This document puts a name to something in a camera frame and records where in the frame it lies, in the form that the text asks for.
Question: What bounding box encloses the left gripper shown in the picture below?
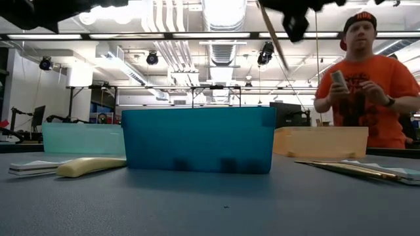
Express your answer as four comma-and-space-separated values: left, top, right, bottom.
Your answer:
60, 0, 129, 20

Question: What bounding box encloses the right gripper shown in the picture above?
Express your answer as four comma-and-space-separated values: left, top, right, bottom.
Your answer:
259, 0, 347, 43

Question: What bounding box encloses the dark blue plastic bin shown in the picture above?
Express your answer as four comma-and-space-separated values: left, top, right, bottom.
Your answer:
121, 106, 277, 175

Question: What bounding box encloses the white handheld device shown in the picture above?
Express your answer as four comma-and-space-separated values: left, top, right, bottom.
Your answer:
329, 69, 349, 94

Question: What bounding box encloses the white square pillar box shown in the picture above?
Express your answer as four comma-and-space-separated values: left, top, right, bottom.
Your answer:
66, 64, 94, 88

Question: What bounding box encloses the overhead light bar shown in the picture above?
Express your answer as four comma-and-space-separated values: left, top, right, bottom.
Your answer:
0, 31, 420, 41

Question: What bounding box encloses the black computer monitor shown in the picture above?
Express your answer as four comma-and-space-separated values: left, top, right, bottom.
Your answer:
269, 102, 311, 128
31, 104, 47, 128

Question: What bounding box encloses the white ceiling pipe bundle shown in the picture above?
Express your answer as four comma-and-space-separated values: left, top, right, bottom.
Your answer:
140, 0, 201, 87

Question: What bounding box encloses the person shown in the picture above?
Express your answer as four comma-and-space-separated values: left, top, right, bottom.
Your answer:
313, 11, 420, 150

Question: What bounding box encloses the orange plastic bin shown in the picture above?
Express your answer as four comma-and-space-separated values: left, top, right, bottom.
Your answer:
272, 126, 369, 159

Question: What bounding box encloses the light green plastic bin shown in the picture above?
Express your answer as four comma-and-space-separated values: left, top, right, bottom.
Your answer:
41, 123, 127, 155

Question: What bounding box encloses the grey-blue table mat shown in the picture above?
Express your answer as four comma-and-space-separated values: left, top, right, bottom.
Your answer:
0, 151, 420, 236

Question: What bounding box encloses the black ceiling camera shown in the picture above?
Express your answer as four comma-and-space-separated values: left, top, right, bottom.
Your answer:
145, 50, 159, 66
38, 56, 54, 72
257, 41, 275, 66

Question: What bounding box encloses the black background table frame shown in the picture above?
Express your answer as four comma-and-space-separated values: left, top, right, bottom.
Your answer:
65, 84, 243, 124

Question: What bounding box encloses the black curved cable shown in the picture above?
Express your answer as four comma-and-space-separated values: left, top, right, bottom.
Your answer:
0, 127, 24, 144

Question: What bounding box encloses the cream handle knife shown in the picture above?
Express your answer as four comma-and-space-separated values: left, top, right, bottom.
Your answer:
55, 156, 128, 179

